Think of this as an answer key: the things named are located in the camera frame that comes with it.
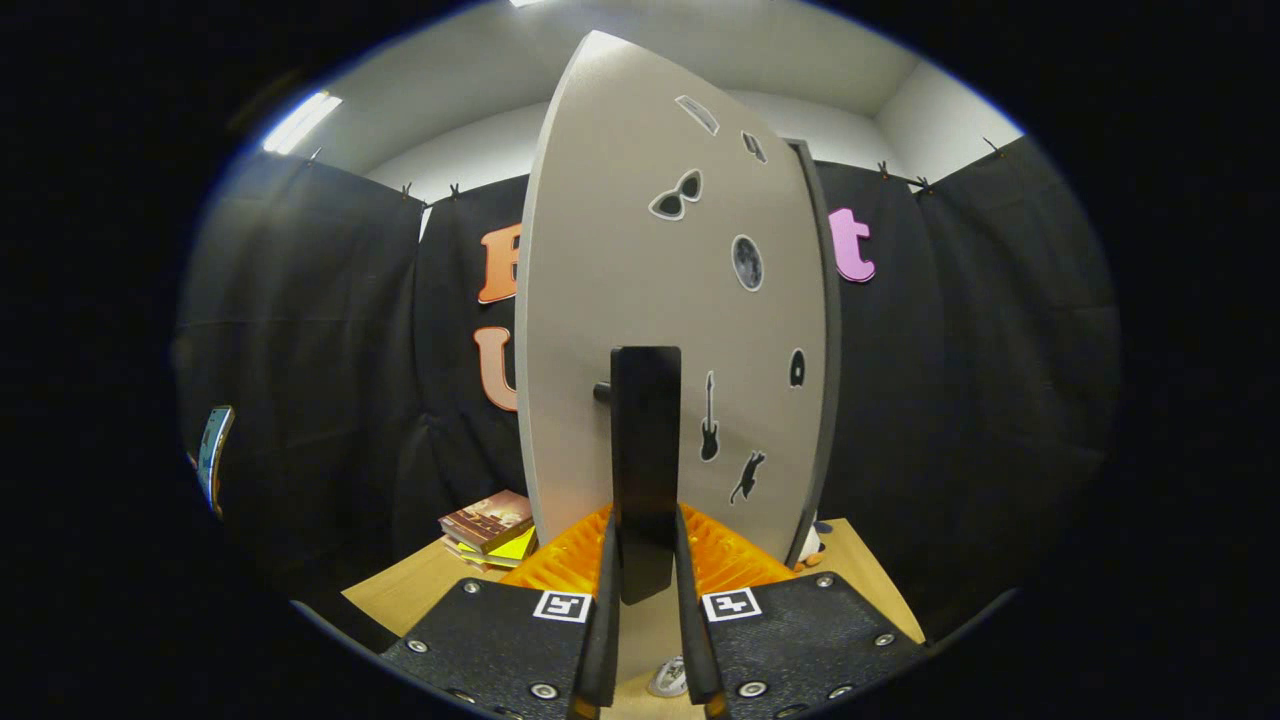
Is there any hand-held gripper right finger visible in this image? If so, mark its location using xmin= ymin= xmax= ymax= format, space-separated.
xmin=675 ymin=503 xmax=927 ymax=720

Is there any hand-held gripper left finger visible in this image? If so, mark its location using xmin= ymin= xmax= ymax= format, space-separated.
xmin=378 ymin=503 xmax=623 ymax=720

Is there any white striped canvas shoe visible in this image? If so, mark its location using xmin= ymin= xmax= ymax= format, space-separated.
xmin=647 ymin=655 xmax=692 ymax=699

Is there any dark grey shoe cabinet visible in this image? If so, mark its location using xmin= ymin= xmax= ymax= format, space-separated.
xmin=785 ymin=138 xmax=844 ymax=571

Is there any beige shoe cabinet door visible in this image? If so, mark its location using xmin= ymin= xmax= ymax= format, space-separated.
xmin=514 ymin=30 xmax=831 ymax=686

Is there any yellow cover book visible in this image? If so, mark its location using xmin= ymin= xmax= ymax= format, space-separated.
xmin=455 ymin=528 xmax=539 ymax=564

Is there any thin orange cover book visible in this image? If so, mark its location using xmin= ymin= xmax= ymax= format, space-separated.
xmin=444 ymin=543 xmax=517 ymax=574

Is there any brown cover book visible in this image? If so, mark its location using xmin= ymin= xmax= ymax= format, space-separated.
xmin=438 ymin=490 xmax=536 ymax=555

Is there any black backdrop cloth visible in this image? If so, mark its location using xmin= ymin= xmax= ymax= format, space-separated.
xmin=175 ymin=135 xmax=1121 ymax=641

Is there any blue printed board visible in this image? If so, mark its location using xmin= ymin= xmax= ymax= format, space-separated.
xmin=193 ymin=404 xmax=237 ymax=518

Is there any row of black cloth clips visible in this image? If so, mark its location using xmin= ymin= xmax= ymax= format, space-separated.
xmin=308 ymin=138 xmax=1001 ymax=201

